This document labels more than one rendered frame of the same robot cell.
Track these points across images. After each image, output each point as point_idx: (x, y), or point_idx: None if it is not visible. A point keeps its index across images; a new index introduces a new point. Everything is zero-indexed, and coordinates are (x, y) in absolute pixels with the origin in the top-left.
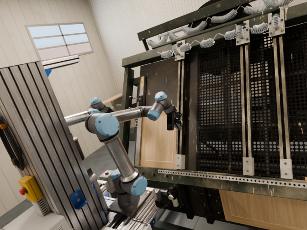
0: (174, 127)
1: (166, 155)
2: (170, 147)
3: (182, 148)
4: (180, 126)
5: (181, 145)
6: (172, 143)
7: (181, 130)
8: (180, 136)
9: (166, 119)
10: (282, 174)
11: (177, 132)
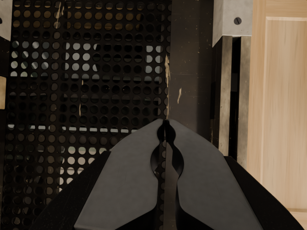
0: (224, 158)
1: (296, 41)
2: (277, 73)
3: (217, 62)
4: (119, 156)
5: (221, 73)
6: (265, 87)
7: (221, 137)
8: (225, 110)
9: (299, 188)
10: None
11: (243, 128)
